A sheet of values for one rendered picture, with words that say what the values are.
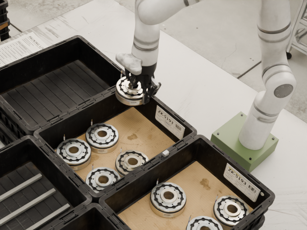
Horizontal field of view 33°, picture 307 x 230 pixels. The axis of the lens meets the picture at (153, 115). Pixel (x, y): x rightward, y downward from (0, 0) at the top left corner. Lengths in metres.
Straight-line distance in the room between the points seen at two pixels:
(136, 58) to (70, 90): 0.45
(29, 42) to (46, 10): 1.44
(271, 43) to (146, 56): 0.35
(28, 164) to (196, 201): 0.51
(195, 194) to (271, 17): 0.55
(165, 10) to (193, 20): 2.37
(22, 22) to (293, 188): 2.28
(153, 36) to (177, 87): 0.70
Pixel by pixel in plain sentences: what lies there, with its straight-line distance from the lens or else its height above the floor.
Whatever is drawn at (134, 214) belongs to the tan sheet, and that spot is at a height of 0.83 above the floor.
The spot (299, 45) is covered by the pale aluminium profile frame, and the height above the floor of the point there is 0.13.
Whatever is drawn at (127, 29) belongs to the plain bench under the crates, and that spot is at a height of 0.70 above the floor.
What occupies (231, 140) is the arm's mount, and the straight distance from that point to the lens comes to 1.81.
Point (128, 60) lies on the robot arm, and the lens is 1.43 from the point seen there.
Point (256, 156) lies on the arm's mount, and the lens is 1.80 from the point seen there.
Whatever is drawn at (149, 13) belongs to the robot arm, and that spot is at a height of 1.32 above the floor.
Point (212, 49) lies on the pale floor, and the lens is 3.47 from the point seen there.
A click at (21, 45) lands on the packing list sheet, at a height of 0.70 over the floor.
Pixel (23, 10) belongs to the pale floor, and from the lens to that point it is 3.68.
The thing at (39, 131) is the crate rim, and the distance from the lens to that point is 1.55.
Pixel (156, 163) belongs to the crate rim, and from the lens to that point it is 1.49.
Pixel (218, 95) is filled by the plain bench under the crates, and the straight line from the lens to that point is 2.07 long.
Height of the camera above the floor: 2.06
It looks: 45 degrees down
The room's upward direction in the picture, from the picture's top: 9 degrees clockwise
